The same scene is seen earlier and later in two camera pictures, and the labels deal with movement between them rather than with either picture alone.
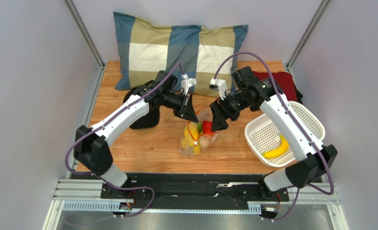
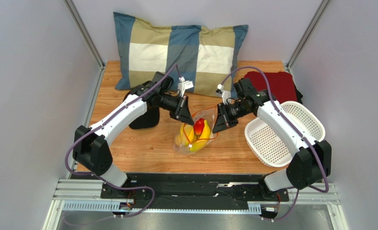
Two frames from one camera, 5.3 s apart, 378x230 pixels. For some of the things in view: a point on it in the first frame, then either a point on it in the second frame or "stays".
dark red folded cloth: [285, 80] stays
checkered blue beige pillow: [143, 48] stays
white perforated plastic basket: [262, 136] stays
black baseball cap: [149, 120] stays
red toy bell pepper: [207, 127] → [198, 127]
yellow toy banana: [279, 151] → [204, 137]
